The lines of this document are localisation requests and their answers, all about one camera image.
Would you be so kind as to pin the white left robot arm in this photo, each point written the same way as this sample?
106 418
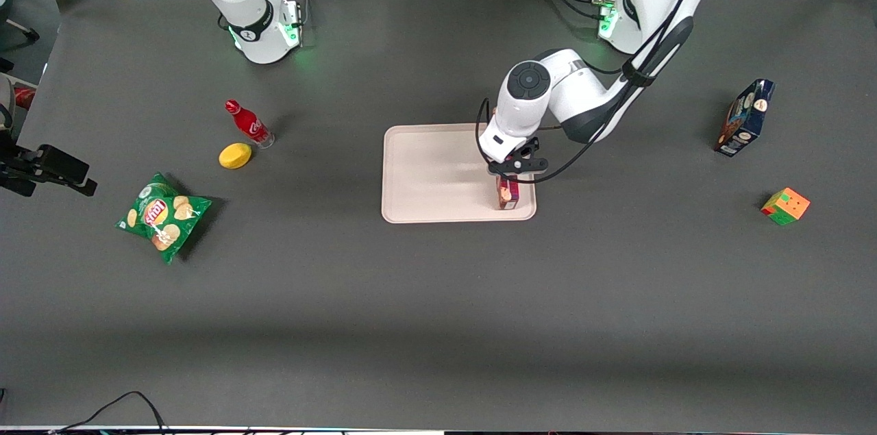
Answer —
527 82

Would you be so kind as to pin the dark grey table mat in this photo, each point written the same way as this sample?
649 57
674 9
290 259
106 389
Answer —
438 318

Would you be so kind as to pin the blue cookie box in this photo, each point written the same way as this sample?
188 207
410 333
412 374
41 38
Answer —
743 120

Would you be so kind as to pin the small red object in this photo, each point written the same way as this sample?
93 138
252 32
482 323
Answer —
25 98

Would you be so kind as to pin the red cola bottle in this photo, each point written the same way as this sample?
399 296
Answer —
248 123

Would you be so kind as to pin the yellow lemon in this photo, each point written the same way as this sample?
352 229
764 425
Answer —
235 155

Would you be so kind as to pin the beige plastic tray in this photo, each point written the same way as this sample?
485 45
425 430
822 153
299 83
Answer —
438 175

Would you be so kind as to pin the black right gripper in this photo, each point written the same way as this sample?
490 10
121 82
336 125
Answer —
29 166

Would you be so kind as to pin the colourful puzzle cube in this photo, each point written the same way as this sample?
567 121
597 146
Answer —
786 207

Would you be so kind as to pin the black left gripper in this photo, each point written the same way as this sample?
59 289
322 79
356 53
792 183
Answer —
525 151

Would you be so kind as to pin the red cookie box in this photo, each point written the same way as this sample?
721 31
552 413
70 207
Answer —
508 196

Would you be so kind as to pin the green chips bag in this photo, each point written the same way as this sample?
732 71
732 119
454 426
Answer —
161 216

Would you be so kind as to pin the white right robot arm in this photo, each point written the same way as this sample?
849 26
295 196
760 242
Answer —
253 17

